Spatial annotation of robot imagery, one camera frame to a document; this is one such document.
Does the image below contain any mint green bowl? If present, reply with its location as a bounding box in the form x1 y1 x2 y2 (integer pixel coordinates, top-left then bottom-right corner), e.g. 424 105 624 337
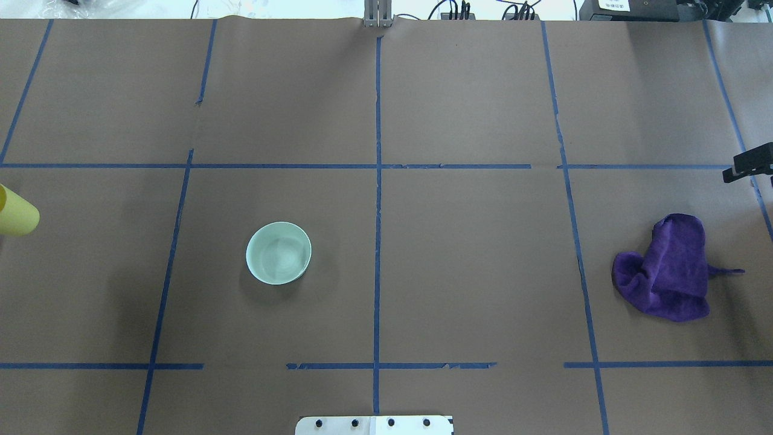
244 221 312 286

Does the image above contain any purple cloth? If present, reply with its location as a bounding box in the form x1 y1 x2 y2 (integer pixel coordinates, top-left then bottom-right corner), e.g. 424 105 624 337
611 214 745 323

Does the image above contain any yellow plastic cup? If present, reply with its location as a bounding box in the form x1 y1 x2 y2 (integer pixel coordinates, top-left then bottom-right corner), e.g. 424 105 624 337
1 185 40 236

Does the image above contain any white mounting plate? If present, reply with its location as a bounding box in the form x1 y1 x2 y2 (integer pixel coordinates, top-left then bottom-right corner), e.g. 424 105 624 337
295 415 455 434

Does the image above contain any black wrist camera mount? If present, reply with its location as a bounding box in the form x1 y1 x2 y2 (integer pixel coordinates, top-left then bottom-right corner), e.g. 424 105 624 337
722 141 773 184

